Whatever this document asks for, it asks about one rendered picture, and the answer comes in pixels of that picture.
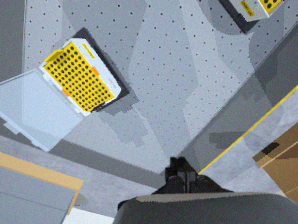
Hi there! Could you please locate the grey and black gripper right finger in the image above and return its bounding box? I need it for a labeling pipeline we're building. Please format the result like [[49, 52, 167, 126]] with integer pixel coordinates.
[[178, 157, 234, 194]]

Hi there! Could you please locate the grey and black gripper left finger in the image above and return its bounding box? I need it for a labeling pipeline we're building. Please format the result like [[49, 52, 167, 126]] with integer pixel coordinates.
[[118, 157, 185, 210]]

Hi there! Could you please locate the grey perforated base plate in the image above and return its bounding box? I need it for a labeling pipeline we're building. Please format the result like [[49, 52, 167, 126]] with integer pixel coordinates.
[[22, 0, 298, 174]]

